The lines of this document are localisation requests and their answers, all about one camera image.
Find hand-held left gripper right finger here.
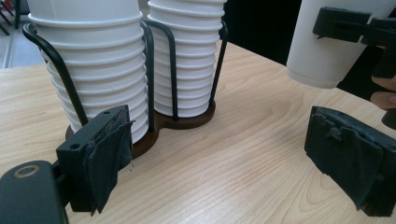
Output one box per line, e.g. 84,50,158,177
304,105,396,218

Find tall stack of white cups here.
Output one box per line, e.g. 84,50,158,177
147,0,228,119

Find black wire double cup holder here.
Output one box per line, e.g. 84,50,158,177
21,18,229,161

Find short stack of white cups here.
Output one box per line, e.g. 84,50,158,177
26,0,149,145

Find white paper cup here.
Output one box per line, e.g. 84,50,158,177
286,0,396,90

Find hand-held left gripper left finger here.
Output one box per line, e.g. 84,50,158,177
55,105,135,217

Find black metal legs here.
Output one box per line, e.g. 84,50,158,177
0,0,30,35

